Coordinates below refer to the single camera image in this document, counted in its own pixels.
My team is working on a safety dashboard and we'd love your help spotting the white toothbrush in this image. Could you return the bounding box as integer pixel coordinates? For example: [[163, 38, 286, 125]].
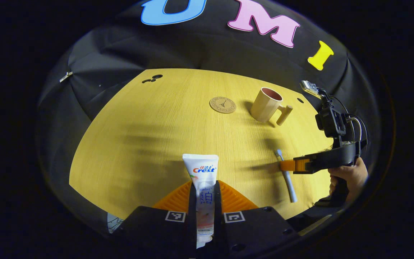
[[274, 149, 298, 203]]

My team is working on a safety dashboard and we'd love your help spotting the wooden desktop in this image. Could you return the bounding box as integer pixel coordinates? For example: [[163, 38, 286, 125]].
[[69, 68, 337, 221]]

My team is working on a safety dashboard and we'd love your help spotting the black backdrop cloth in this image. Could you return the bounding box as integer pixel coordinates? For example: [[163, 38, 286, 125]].
[[36, 0, 382, 234]]

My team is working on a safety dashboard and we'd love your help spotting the white paper sheet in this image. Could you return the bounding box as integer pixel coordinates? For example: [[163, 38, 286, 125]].
[[107, 212, 124, 234]]

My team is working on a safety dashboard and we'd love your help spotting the beige cup with wooden handle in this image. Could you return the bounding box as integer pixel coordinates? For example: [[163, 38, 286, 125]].
[[250, 87, 294, 126]]

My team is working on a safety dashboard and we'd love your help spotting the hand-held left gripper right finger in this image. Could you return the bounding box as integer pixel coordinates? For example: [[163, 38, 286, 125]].
[[207, 180, 301, 259]]

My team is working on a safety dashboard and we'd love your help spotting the round cork coaster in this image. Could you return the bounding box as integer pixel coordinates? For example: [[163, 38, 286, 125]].
[[210, 96, 236, 114]]

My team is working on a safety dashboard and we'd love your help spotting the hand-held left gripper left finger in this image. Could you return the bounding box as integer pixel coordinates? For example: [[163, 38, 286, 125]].
[[115, 180, 197, 259]]

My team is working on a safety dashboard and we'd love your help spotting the white toothpaste tube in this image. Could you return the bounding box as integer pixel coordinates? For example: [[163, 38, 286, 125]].
[[183, 154, 219, 249]]

